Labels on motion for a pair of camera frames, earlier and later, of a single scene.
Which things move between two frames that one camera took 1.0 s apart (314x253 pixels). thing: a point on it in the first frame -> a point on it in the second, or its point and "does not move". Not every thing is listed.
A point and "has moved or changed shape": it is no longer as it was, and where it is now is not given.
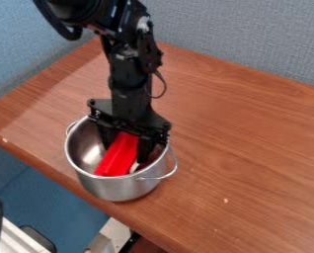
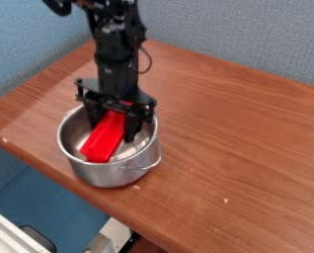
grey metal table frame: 111,238 does not move
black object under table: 39,237 does not move
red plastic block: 119,154 has moved or changed shape
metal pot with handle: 84,149 has moved or changed shape
